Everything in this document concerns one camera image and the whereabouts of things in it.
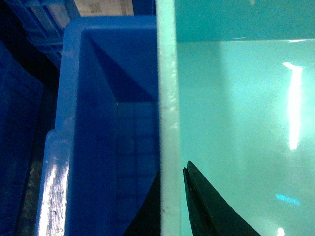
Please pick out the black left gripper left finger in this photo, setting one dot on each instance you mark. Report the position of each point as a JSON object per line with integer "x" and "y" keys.
{"x": 147, "y": 220}

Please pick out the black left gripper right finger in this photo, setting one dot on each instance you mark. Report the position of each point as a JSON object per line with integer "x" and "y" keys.
{"x": 209, "y": 213}

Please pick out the light blue plastic tray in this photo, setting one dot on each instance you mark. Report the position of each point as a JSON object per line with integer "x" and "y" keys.
{"x": 237, "y": 98}

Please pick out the dark blue crate stack left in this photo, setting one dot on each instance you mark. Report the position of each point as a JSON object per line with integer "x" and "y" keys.
{"x": 20, "y": 98}

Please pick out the large blue open crate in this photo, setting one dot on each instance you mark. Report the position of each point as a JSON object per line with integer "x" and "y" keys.
{"x": 103, "y": 154}

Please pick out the blue crate under lidded crate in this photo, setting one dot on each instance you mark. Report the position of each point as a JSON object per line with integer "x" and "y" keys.
{"x": 45, "y": 20}

